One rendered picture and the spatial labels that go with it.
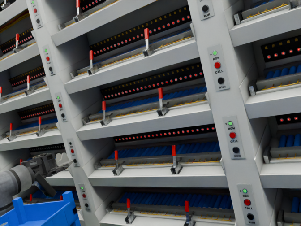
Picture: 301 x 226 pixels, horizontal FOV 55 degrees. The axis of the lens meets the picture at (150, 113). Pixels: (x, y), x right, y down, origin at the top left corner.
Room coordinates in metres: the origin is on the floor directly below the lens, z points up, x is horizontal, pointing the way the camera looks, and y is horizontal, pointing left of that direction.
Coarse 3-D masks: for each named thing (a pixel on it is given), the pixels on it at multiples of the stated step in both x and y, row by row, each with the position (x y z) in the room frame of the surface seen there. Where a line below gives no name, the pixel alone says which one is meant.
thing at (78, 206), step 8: (24, 192) 1.66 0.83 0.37; (32, 192) 1.70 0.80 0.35; (40, 192) 1.65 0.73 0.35; (56, 192) 1.57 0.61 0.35; (72, 192) 1.48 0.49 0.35; (24, 200) 1.64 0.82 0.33; (32, 200) 1.58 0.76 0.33; (40, 200) 1.54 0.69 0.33; (48, 200) 1.50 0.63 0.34; (56, 200) 1.46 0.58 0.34; (80, 208) 1.34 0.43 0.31; (80, 216) 1.28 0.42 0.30
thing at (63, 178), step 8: (32, 152) 1.70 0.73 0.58; (40, 152) 1.65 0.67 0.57; (48, 152) 1.61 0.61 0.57; (16, 160) 1.67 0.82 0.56; (24, 160) 1.71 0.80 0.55; (8, 168) 1.62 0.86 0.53; (56, 176) 1.32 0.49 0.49; (64, 176) 1.28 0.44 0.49; (72, 176) 1.23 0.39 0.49; (32, 184) 1.45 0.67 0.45; (56, 184) 1.33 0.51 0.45; (64, 184) 1.29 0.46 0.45; (72, 184) 1.26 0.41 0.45
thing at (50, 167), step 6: (36, 156) 1.08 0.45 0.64; (42, 156) 1.06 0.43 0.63; (48, 156) 1.08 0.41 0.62; (54, 156) 1.09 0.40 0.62; (24, 162) 1.02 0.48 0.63; (30, 162) 1.03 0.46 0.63; (36, 162) 1.05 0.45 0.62; (42, 162) 1.06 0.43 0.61; (48, 162) 1.08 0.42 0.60; (54, 162) 1.10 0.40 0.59; (30, 168) 1.02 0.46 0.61; (36, 168) 1.05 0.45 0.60; (42, 168) 1.07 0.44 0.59; (48, 168) 1.06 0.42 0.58; (54, 168) 1.08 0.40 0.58; (36, 174) 1.04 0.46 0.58; (42, 174) 1.06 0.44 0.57; (48, 174) 1.06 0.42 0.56; (54, 174) 1.08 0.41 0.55
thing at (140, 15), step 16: (0, 0) 1.69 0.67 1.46; (160, 0) 1.10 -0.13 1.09; (176, 0) 1.06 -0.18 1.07; (128, 16) 1.19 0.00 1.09; (144, 16) 1.15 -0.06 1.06; (16, 32) 1.65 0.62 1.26; (96, 32) 1.30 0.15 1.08; (112, 32) 1.25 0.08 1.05; (32, 64) 1.61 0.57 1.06; (176, 64) 1.09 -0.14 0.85; (192, 64) 1.06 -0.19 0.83; (128, 80) 1.24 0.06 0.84
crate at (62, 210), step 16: (64, 192) 0.79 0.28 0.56; (16, 208) 0.83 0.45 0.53; (32, 208) 0.83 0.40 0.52; (48, 208) 0.82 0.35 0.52; (64, 208) 0.74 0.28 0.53; (0, 224) 0.78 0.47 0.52; (16, 224) 0.83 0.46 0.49; (32, 224) 0.81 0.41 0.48; (48, 224) 0.68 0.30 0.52; (64, 224) 0.73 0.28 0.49
